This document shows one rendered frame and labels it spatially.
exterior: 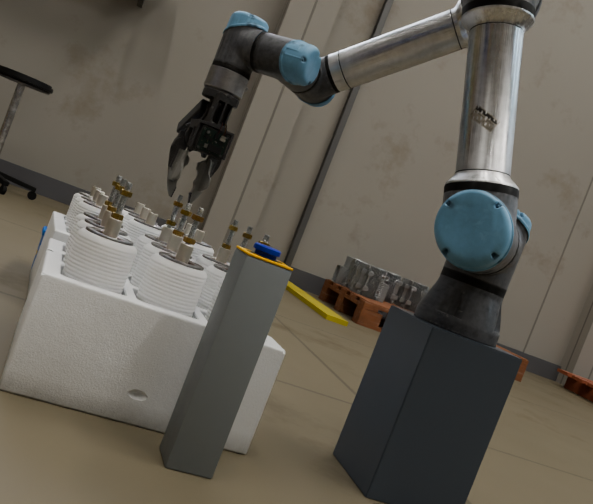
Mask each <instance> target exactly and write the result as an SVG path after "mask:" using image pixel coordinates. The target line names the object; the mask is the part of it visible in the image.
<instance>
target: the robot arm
mask: <svg viewBox="0 0 593 504"><path fill-rule="evenodd" d="M541 4H542V0H459V1H458V3H457V4H456V6H455V7H454V8H453V9H450V10H447V11H445V12H442V13H439V14H437V15H434V16H431V17H429V18H426V19H423V20H421V21H418V22H415V23H413V24H410V25H407V26H405V27H402V28H399V29H397V30H394V31H391V32H388V33H386V34H383V35H380V36H378V37H375V38H372V39H370V40H367V41H364V42H362V43H359V44H356V45H354V46H351V47H348V48H346V49H343V50H340V51H338V52H335V53H332V54H330V55H327V56H324V57H320V52H319V50H318V48H317V47H315V46H314V45H311V44H308V43H306V42H304V41H302V40H295V39H291V38H287V37H283V36H279V35H276V34H272V33H268V29H269V26H268V24H267V23H266V22H265V21H264V20H263V19H261V18H259V17H258V16H256V15H252V14H250V13H248V12H244V11H236V12H234V13H233V14H232V15H231V17H230V19H229V22H228V24H227V26H226V28H225V29H224V31H223V36H222V39H221V41H220V44H219V47H218V49H217V52H216V55H215V57H214V60H213V63H212V65H211V67H210V69H209V72H208V75H207V77H206V80H205V82H204V85H205V87H204V89H203V91H202V95H203V96H204V97H206V98H208V99H210V101H207V100H205V99H202V100H201V101H200V102H199V103H198V104H197V105H196V106H195V107H194V108H193V109H192V110H191V111H190V112H189V113H188V114H187V115H186V116H185V117H184V118H183V119H182V120H181V121H180V122H179V123H178V126H177V130H176V131H177V133H179V134H178V136H177V137H176V138H175V139H174V141H173V142H172V145H171V147H170V152H169V161H168V173H167V190H168V195H169V196H170V197H172V195H173V193H174V191H175V189H176V183H177V181H178V179H179V178H180V177H181V172H182V170H183V168H184V167H185V166H186V165H187V164H188V162H189V160H190V158H189V156H188V152H191V151H198V152H200V153H201V157H203V158H206V156H207V155H208V157H207V159H206V160H204V161H201V162H198V163H197V167H196V171H197V176H196V179H195V180H194V181H193V188H192V190H191V191H190V192H189V195H188V203H189V204H191V203H193V202H194V201H195V200H196V199H197V198H198V197H199V196H200V195H201V194H202V192H203V191H204V190H205V189H207V188H208V187H209V185H210V181H211V177H212V176H213V174H214V173H215V172H216V171H217V170H218V168H219V166H220V164H221V161H222V160H225V158H226V155H227V153H228V150H229V148H230V145H231V142H232V140H233V137H234V134H233V133H231V132H229V131H227V121H228V119H229V116H230V114H231V111H232V108H234V109H237V107H238V105H239V101H238V100H241V99H242V97H243V94H244V91H245V92H247V91H248V87H246V86H247V83H248V81H249V79H250V77H251V74H252V72H253V71H254V72H256V73H259V74H263V75H266V76H269V77H273V78H275V79H277V80H279V81H280V82H281V83H282V84H283V85H284V86H286V87H287V88H288V89H289V90H291V91H292V92H293V93H294V94H296V96H297V97H298V98H299V99H300V100H301V101H303V102H304V103H306V104H309V105H310V106H313V107H322V106H325V105H327V104H328V103H329V102H330V101H331V100H332V99H333V98H334V96H335V94H336V93H339V92H342V91H345V90H348V89H350V88H353V87H356V86H359V85H362V84H365V83H368V82H371V81H373V80H376V79H379V78H382V77H385V76H388V75H391V74H393V73H396V72H399V71H402V70H405V69H408V68H411V67H413V66H416V65H419V64H422V63H425V62H428V61H431V60H433V59H436V58H439V57H442V56H445V55H448V54H451V53H453V52H456V51H459V50H462V49H465V48H466V49H468V50H467V60H466V70H465V80H464V90H463V100H462V110H461V120H460V130H459V141H458V151H457V161H456V171H455V175H454V176H453V177H452V178H451V179H449V180H448V181H447V182H446V183H445V185H444V194H443V203H442V206H441V207H440V209H439V211H438V213H437V216H436V219H435V223H434V234H435V239H436V243H437V245H438V248H439V250H440V251H441V253H442V254H443V256H444V257H445V258H446V261H445V264H444V266H443V269H442V272H441V274H440V276H439V278H438V280H437V281H436V283H435V284H434V285H433V286H432V287H431V289H430V290H429V291H428V292H427V294H426V295H425V296H424V297H423V298H422V300H421V301H420V302H419V303H418V305H417V308H416V310H415V313H414V315H415V316H416V317H418V318H420V319H422V320H424V321H427V322H429V323H431V324H433V325H436V326H438V327H440V328H443V329H445V330H448V331H450V332H452V333H455V334H457V335H460V336H463V337H465V338H468V339H470V340H473V341H476V342H478V343H481V344H484V345H487V346H490V347H496V345H497V342H498V340H499V337H500V324H501V307H502V302H503V299H504V296H505V294H506V291H507V289H508V286H509V284H510V281H511V279H512V276H513V274H514V271H515V269H516V266H517V264H518V261H519V259H520V256H521V254H522V251H523V249H524V246H525V244H526V243H527V242H528V240H529V237H530V230H531V226H532V225H531V221H530V219H529V218H528V217H527V216H526V215H525V214H524V213H522V212H520V211H519V210H518V199H519V188H518V187H517V185H516V184H515V183H514V182H513V181H512V180H511V178H510V176H511V165H512V155H513V144H514V133H515V122H516V112H517V101H518V90H519V80H520V69H521V58H522V47H523V37H524V33H525V32H526V31H528V30H529V29H530V28H531V27H532V26H533V25H534V23H535V17H536V16H537V14H538V12H539V10H540V7H541ZM229 141H230V142H229ZM228 143H229V144H228ZM227 146H228V147H227ZM187 147H188V149H187V150H186V148H187ZM226 148H227V149H226ZM225 151H226V152H225Z"/></svg>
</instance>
